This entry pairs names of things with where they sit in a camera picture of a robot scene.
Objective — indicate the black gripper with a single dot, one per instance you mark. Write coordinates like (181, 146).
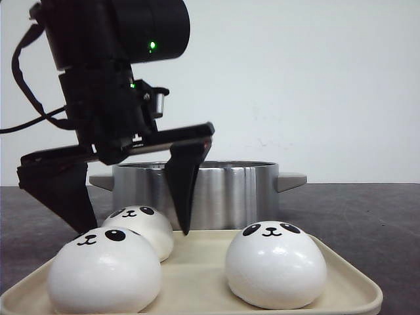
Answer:
(103, 108)

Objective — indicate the panda bun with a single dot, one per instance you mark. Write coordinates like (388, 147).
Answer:
(148, 222)
(275, 265)
(105, 270)

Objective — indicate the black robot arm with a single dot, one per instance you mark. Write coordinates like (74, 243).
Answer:
(94, 44)

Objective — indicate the stainless steel pot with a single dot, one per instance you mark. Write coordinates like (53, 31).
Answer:
(227, 194)

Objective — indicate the beige plastic tray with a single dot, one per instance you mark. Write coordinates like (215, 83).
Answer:
(194, 282)

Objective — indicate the dark grey table mat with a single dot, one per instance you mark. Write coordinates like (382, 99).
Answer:
(375, 227)

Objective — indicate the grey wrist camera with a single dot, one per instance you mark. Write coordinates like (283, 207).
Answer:
(152, 99)

